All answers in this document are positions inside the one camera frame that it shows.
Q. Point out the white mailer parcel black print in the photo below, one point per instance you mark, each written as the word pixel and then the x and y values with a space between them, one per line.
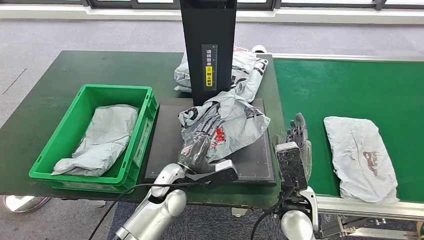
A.
pixel 246 73

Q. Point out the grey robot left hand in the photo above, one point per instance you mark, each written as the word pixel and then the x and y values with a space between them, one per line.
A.
pixel 197 149

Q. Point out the small pale table foot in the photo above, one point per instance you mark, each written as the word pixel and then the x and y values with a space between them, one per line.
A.
pixel 239 212
pixel 97 203

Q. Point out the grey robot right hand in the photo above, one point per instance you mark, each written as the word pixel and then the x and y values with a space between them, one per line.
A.
pixel 298 132

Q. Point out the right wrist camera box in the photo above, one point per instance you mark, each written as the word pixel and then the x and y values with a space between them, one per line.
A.
pixel 291 165

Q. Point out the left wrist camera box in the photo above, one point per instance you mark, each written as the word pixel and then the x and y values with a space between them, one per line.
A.
pixel 218 175

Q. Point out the black inbound scanner machine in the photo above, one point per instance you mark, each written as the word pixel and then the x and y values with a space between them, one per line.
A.
pixel 255 162

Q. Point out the black yellow ruler label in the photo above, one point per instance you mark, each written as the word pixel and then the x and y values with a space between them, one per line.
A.
pixel 209 68

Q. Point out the white window sill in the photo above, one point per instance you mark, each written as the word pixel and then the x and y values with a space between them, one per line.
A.
pixel 66 13

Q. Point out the crumpled grey-white mailer parcel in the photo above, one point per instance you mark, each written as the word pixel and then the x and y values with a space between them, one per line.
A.
pixel 183 76

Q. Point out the white mailer black red print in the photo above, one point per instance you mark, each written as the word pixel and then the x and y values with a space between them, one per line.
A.
pixel 242 126

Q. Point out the grey mailer parcel red mark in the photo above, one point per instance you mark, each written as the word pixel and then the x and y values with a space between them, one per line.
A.
pixel 357 155
pixel 106 139

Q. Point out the green conveyor belt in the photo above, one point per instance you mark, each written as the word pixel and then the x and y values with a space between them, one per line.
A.
pixel 348 89

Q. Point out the green plastic crate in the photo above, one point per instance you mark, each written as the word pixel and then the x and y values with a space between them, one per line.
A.
pixel 139 139

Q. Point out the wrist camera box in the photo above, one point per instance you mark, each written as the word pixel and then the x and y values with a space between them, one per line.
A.
pixel 218 175
pixel 291 165

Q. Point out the chrome round table base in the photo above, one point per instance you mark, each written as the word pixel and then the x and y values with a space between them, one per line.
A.
pixel 24 203

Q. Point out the dark green table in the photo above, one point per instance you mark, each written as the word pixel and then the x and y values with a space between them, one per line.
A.
pixel 66 69

